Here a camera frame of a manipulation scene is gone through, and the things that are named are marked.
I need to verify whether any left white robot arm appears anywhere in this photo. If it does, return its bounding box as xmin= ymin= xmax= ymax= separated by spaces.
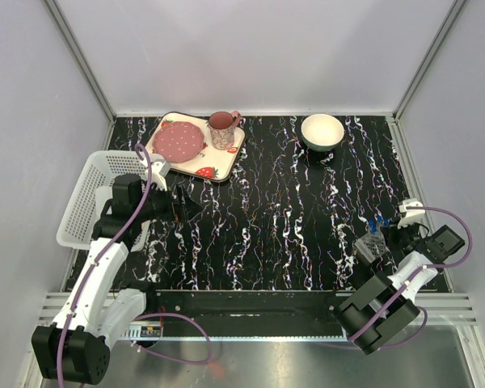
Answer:
xmin=32 ymin=174 xmax=202 ymax=386

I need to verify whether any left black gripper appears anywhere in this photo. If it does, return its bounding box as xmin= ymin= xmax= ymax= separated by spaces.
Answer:
xmin=134 ymin=179 xmax=203 ymax=223

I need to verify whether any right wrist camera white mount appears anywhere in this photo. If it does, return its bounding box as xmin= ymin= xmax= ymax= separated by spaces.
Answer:
xmin=397 ymin=198 xmax=425 ymax=229

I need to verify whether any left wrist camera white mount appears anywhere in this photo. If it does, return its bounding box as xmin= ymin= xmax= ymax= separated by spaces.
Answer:
xmin=141 ymin=159 xmax=171 ymax=191

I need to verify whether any pink patterned mug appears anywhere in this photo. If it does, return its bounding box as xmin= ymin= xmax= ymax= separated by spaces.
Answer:
xmin=207 ymin=111 xmax=242 ymax=150

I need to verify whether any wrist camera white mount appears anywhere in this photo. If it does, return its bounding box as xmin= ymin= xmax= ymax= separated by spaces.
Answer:
xmin=141 ymin=159 xmax=171 ymax=191
xmin=397 ymin=198 xmax=425 ymax=229

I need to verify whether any purple cable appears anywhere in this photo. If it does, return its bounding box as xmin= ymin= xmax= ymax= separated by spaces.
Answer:
xmin=58 ymin=143 xmax=214 ymax=388
xmin=347 ymin=205 xmax=476 ymax=351

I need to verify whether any white ceramic bowl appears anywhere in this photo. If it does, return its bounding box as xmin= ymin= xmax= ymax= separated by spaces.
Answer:
xmin=301 ymin=114 xmax=344 ymax=152

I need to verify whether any strawberry pattern square tray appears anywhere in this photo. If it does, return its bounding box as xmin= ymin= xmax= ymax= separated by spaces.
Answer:
xmin=145 ymin=112 xmax=246 ymax=182

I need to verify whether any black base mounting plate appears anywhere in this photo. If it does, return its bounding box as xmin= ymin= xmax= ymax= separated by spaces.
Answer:
xmin=145 ymin=290 xmax=344 ymax=340

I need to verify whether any clear test tube rack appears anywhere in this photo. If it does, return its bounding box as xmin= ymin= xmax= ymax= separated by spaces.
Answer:
xmin=353 ymin=230 xmax=389 ymax=264

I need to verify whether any white wash bottle red cap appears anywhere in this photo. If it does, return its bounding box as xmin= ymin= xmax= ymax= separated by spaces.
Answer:
xmin=95 ymin=186 xmax=112 ymax=217

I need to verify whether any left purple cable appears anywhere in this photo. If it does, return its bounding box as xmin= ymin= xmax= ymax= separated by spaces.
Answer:
xmin=58 ymin=143 xmax=214 ymax=388

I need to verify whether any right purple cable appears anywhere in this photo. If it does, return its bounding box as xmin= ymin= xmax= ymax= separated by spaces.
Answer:
xmin=347 ymin=205 xmax=476 ymax=351

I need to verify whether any pink polka dot plate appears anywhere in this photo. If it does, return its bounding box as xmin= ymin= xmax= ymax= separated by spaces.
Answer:
xmin=151 ymin=121 xmax=205 ymax=163

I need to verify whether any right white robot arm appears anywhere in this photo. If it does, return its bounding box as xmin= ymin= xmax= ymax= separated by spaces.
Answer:
xmin=331 ymin=224 xmax=472 ymax=355

